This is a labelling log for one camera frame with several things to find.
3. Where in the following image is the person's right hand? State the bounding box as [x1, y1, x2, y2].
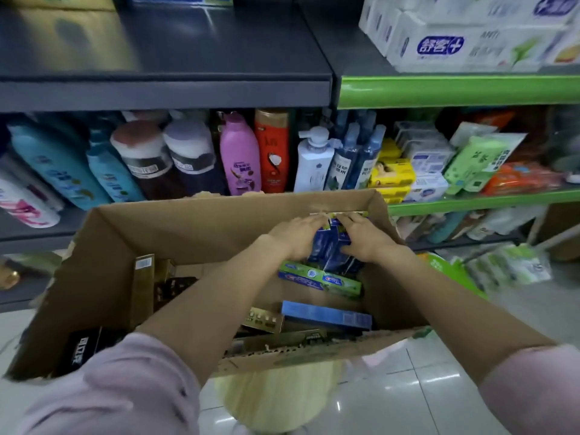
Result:
[337, 212, 399, 263]

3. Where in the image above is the person's left hand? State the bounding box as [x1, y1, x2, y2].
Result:
[267, 214, 329, 261]

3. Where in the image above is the pile of toothpaste boxes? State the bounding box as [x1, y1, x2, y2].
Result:
[54, 253, 375, 376]

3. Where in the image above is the brown cardboard box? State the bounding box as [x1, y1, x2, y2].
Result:
[4, 190, 431, 384]

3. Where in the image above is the dark grey shelf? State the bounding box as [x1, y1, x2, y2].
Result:
[0, 4, 334, 113]

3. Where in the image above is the person's right forearm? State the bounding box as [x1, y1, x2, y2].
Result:
[376, 244, 556, 385]

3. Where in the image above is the person's left forearm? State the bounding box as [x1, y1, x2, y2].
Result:
[135, 235, 291, 385]

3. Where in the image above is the person's pink right sleeve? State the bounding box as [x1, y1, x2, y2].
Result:
[479, 344, 580, 435]

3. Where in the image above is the white pump bottle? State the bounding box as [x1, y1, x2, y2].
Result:
[293, 126, 336, 193]

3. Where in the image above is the white and blue packet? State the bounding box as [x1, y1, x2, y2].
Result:
[403, 174, 450, 204]
[410, 144, 456, 175]

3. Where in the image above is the cluster of dark blue bottles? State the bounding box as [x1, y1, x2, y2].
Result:
[324, 111, 387, 191]

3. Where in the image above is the red orange bottle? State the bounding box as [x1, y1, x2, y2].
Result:
[253, 109, 291, 194]

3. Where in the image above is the green plastic bag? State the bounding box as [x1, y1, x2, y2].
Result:
[416, 252, 488, 300]

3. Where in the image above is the pink shampoo bottle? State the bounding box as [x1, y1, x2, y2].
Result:
[219, 112, 262, 196]

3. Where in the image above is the white-lidded dark jar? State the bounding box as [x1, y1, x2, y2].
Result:
[163, 120, 225, 195]
[170, 109, 209, 123]

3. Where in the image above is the white plastic packet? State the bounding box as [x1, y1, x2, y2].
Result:
[466, 205, 544, 240]

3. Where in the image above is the bright green packet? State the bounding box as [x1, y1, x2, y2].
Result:
[443, 133, 526, 195]

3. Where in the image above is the green and white wipes pack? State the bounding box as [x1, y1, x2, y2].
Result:
[466, 243, 553, 286]

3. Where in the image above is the pale green packet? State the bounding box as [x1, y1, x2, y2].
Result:
[448, 121, 497, 148]

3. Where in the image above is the round light wooden stool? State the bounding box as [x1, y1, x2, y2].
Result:
[213, 359, 345, 433]

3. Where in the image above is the orange packet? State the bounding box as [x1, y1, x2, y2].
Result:
[480, 161, 565, 196]

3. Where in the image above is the brown-lidded dark jar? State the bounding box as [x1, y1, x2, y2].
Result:
[121, 111, 169, 125]
[110, 121, 182, 200]

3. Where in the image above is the small teal shampoo bottle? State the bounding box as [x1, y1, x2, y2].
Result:
[86, 140, 146, 204]

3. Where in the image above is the stack of white tissue packs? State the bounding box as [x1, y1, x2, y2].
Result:
[358, 0, 580, 73]

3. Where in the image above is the large teal shampoo bottle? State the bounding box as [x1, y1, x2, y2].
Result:
[8, 121, 112, 211]

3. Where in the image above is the white bottle pink label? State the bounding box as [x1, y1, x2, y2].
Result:
[0, 153, 64, 211]

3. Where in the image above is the white bottle blue cap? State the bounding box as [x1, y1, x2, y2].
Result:
[0, 169, 62, 230]

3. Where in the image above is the gold bottle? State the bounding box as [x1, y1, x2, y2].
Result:
[0, 265, 21, 291]

